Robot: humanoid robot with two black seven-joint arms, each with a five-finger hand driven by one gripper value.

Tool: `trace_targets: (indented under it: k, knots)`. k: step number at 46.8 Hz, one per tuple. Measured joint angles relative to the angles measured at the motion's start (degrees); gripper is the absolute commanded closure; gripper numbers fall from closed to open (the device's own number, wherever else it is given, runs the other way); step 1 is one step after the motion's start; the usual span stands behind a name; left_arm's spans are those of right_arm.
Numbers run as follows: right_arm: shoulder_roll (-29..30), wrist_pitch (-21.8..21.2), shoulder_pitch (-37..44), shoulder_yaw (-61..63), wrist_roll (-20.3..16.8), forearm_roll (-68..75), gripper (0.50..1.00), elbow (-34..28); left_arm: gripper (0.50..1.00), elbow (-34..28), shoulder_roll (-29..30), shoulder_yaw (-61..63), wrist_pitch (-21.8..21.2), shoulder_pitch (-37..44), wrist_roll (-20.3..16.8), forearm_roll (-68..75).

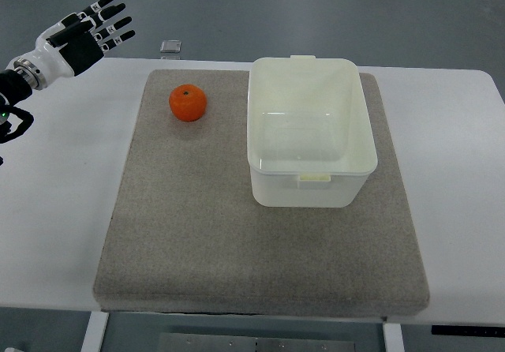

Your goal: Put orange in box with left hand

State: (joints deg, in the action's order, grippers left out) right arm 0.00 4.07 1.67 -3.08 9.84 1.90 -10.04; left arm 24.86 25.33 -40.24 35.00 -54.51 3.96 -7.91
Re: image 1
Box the black table control panel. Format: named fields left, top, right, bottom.
left=431, top=325, right=505, bottom=338

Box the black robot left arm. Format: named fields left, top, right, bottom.
left=1, top=58, right=46, bottom=144

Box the white right table leg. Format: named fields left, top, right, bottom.
left=383, top=322, right=406, bottom=352

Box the white plastic box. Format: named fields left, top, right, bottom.
left=246, top=56, right=378, bottom=208

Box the white left table leg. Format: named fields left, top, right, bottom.
left=80, top=312, right=109, bottom=352

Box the orange fruit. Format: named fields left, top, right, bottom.
left=168, top=84, right=208, bottom=122

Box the grey metal base plate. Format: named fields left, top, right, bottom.
left=157, top=333, right=356, bottom=352

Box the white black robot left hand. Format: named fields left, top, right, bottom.
left=36, top=0, right=135, bottom=77

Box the small clear floor plate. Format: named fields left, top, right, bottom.
left=160, top=39, right=181, bottom=54

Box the white table leg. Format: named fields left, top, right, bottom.
left=383, top=322, right=406, bottom=352
left=80, top=312, right=109, bottom=352

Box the grey felt mat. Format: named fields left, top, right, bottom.
left=93, top=69, right=430, bottom=318

